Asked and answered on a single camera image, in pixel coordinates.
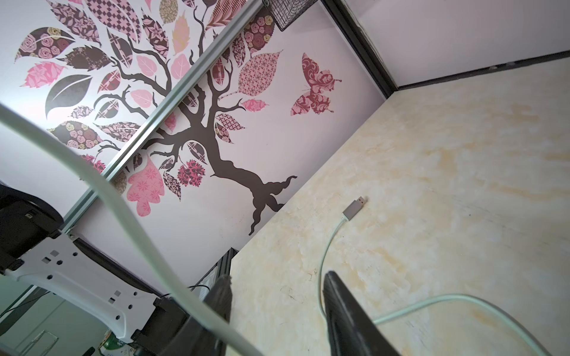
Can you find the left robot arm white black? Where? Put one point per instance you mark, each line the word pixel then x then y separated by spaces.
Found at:
pixel 35 251

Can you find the black wire mesh basket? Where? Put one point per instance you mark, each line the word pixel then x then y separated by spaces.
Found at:
pixel 285 12

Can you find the left aluminium rail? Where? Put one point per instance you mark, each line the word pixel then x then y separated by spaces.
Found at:
pixel 176 95

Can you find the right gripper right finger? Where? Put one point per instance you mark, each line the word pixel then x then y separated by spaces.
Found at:
pixel 350 330

